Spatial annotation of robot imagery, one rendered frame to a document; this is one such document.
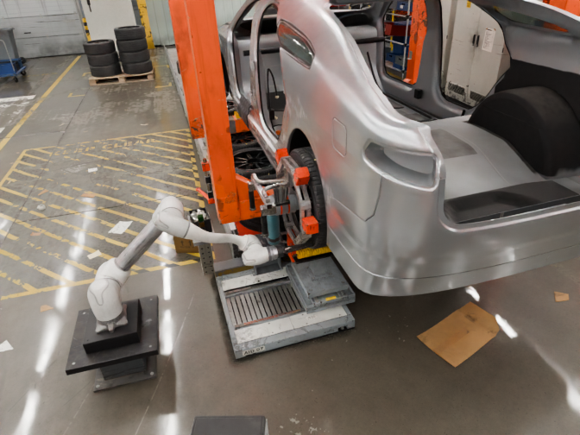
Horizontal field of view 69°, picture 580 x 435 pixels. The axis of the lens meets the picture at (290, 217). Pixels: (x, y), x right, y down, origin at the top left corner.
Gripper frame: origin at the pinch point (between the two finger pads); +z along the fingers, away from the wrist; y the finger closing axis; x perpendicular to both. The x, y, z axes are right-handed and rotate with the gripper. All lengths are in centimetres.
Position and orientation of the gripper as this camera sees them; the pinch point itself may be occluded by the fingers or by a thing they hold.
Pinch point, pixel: (306, 245)
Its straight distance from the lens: 269.9
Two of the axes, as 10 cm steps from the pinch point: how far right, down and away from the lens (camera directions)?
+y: 1.8, -2.7, -9.5
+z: 9.5, -1.9, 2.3
